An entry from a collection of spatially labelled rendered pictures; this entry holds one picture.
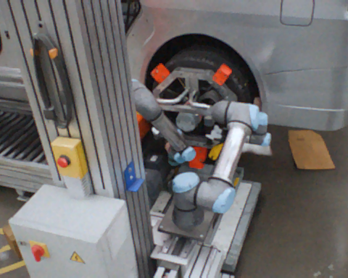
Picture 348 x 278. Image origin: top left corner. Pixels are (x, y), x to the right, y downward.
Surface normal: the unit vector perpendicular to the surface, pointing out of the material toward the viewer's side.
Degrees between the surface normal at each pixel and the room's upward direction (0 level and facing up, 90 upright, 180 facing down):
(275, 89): 90
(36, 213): 0
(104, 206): 0
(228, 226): 0
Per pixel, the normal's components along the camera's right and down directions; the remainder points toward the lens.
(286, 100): -0.36, 0.55
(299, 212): -0.07, -0.82
